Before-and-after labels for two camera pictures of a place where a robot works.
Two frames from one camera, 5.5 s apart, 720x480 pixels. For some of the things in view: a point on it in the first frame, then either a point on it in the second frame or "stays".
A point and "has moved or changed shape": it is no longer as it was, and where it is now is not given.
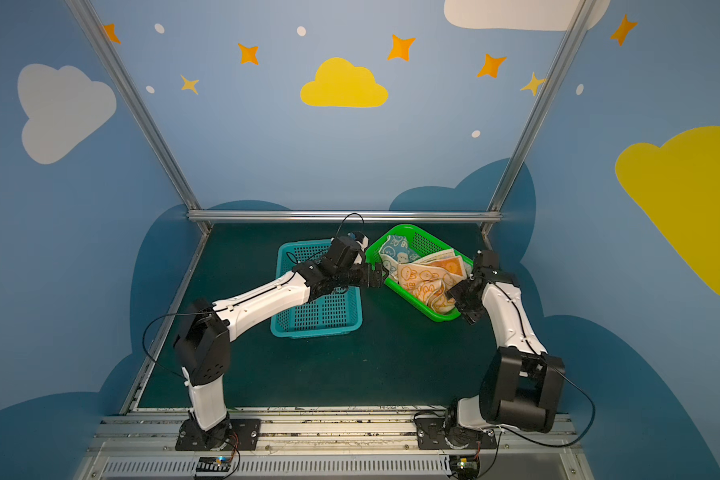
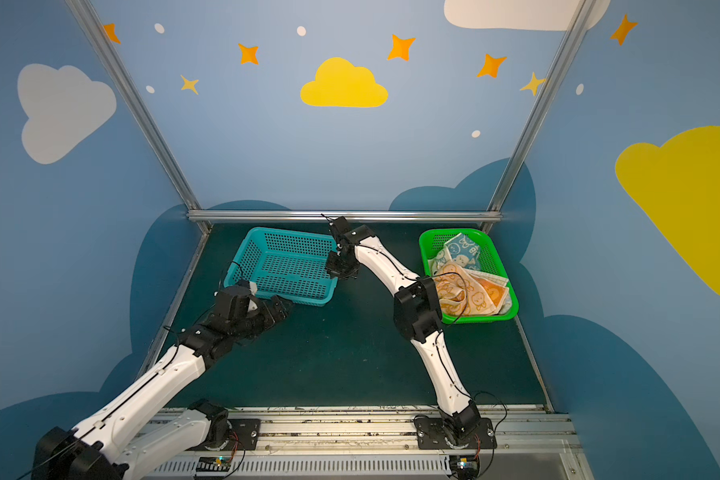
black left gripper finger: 374,278 to 277,307
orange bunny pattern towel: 428,281 has moved or changed shape
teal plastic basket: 333,312 to 284,263
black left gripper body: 363,275 to 270,309
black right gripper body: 461,294 to 338,261
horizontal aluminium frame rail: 344,216 stays
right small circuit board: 465,466 stays
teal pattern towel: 394,253 to 464,251
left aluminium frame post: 135,102 stays
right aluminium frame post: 536,116 stays
